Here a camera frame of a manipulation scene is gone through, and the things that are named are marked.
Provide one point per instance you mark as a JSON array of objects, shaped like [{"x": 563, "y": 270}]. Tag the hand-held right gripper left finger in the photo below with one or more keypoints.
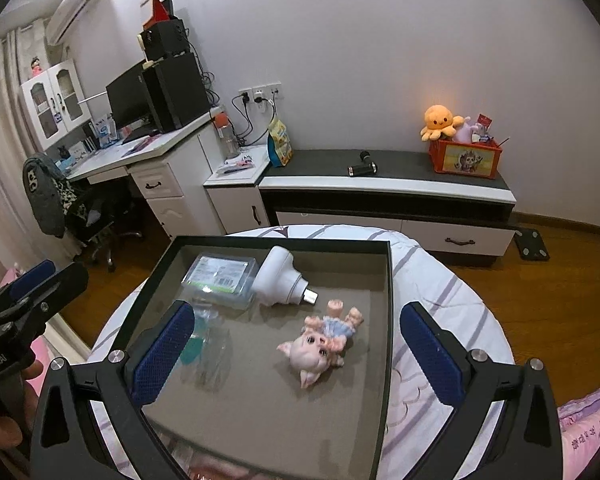
[{"x": 162, "y": 355}]

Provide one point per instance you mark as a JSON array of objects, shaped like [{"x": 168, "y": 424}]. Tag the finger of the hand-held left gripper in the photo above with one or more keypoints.
[
  {"x": 55, "y": 285},
  {"x": 30, "y": 277}
]

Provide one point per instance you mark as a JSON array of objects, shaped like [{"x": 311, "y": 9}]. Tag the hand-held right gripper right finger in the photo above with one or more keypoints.
[{"x": 432, "y": 355}]

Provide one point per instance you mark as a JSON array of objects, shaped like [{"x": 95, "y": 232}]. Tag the dark tray with pink side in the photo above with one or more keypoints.
[{"x": 260, "y": 390}]

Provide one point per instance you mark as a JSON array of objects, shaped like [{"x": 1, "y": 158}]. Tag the person's left hand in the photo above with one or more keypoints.
[{"x": 0, "y": 432}]

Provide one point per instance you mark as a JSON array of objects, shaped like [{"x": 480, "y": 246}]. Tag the black office chair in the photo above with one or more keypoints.
[{"x": 100, "y": 220}]

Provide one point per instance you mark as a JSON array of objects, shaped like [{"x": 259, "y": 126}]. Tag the grey jacket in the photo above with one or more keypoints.
[{"x": 42, "y": 195}]

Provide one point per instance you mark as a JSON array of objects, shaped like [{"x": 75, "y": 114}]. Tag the clear box with green label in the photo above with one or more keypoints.
[{"x": 220, "y": 275}]

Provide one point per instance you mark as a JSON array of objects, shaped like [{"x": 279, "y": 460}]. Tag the beige curtain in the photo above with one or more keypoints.
[{"x": 0, "y": 160}]

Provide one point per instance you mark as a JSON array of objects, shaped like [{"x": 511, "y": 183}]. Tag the pink pig doll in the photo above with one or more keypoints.
[{"x": 310, "y": 352}]

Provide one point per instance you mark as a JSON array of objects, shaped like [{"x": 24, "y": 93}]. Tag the black floor scale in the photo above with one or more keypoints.
[{"x": 530, "y": 245}]

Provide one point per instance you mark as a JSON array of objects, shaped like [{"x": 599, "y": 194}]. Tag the white side cabinet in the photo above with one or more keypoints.
[{"x": 235, "y": 210}]

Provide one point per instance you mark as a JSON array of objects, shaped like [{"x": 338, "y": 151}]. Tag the pink paper on desk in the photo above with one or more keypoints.
[{"x": 140, "y": 146}]

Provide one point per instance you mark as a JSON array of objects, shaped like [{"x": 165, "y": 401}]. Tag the blue and white box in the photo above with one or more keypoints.
[{"x": 107, "y": 130}]

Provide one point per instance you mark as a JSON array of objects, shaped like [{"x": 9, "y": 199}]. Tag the black and white TV stand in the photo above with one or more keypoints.
[{"x": 380, "y": 200}]

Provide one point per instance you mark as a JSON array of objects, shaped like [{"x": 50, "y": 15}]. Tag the white desk with drawers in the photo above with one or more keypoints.
[{"x": 150, "y": 147}]

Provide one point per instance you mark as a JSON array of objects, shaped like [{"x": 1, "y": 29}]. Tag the purple printed quilt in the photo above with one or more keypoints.
[{"x": 585, "y": 425}]

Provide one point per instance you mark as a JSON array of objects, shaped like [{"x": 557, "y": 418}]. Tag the white glass-door cabinet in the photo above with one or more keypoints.
[{"x": 55, "y": 110}]

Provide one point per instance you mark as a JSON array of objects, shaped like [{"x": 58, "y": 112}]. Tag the red toy crate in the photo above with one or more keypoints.
[{"x": 467, "y": 160}]

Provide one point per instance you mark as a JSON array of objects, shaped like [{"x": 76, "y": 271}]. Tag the black massage gun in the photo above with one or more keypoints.
[{"x": 362, "y": 167}]

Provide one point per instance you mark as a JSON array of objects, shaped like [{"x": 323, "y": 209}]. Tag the small flat packet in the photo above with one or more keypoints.
[{"x": 235, "y": 166}]

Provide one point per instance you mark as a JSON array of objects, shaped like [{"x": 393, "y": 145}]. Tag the black computer monitor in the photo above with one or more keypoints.
[{"x": 125, "y": 95}]

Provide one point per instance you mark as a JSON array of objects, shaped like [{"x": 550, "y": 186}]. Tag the small doll on cabinet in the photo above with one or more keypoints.
[{"x": 36, "y": 66}]

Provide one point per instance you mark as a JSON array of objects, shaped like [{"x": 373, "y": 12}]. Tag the purple plush toy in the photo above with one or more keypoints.
[{"x": 465, "y": 132}]

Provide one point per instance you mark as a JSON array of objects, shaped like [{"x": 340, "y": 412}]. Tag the clear bottle with orange cap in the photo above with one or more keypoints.
[{"x": 226, "y": 137}]

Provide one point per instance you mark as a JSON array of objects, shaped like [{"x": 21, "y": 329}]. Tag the large black computer tower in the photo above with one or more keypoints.
[{"x": 175, "y": 92}]

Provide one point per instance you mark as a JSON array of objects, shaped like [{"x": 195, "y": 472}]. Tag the orange octopus plush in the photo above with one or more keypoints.
[{"x": 440, "y": 120}]

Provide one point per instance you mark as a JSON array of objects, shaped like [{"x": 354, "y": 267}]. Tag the yellow blue snack bag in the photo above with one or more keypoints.
[{"x": 280, "y": 142}]

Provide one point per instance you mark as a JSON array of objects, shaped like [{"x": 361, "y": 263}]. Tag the small black speaker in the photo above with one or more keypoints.
[{"x": 165, "y": 37}]

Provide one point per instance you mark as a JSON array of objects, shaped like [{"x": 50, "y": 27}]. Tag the white air conditioner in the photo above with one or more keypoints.
[{"x": 72, "y": 7}]

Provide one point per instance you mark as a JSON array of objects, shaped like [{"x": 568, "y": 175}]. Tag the red triangular flag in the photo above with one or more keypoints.
[{"x": 159, "y": 10}]

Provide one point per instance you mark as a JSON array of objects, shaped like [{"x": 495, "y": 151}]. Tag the white wall outlet strip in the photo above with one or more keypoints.
[{"x": 260, "y": 92}]

